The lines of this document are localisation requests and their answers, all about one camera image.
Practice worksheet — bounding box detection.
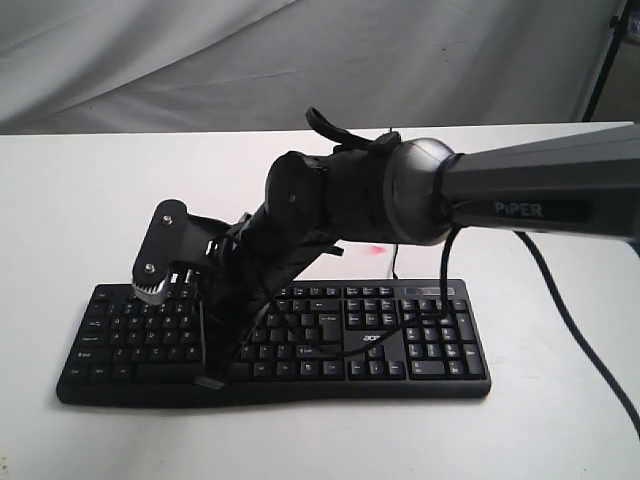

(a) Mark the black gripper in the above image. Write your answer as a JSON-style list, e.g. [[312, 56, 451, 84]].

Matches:
[[195, 212, 344, 390]]

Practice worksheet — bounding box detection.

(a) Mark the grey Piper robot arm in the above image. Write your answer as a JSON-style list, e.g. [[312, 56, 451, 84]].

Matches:
[[199, 125, 639, 389]]

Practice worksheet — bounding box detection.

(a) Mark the black acer keyboard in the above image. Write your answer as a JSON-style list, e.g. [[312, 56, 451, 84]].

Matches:
[[56, 276, 491, 409]]

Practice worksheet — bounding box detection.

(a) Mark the white backdrop cloth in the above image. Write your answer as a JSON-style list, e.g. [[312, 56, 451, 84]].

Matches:
[[1, 1, 624, 134]]

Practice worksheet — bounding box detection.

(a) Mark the thick black braided cable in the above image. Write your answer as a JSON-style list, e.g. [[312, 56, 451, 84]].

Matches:
[[438, 227, 640, 426]]

